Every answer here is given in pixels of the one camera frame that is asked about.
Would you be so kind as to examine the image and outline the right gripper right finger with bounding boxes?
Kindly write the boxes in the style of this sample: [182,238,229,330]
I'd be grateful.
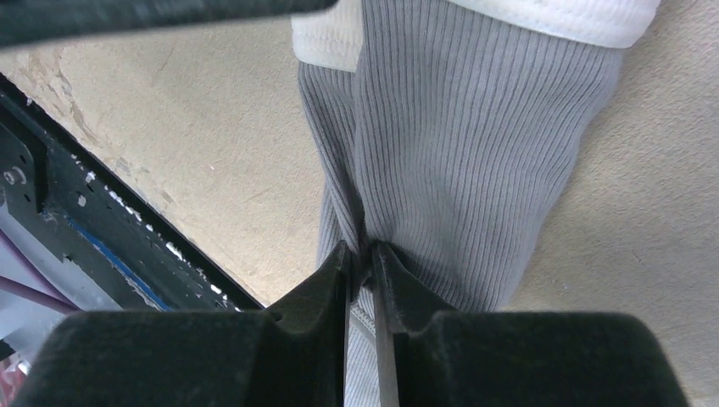
[372,243,688,406]

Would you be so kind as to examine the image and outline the grey underwear cream waistband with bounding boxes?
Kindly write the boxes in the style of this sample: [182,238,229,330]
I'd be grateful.
[291,1,660,406]

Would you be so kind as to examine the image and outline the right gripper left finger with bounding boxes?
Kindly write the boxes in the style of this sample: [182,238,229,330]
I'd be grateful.
[14,243,353,406]

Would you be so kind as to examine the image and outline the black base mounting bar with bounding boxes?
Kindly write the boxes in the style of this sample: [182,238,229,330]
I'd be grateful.
[1,79,260,311]

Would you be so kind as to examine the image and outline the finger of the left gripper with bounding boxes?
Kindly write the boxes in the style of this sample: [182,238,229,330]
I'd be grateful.
[1,0,336,48]

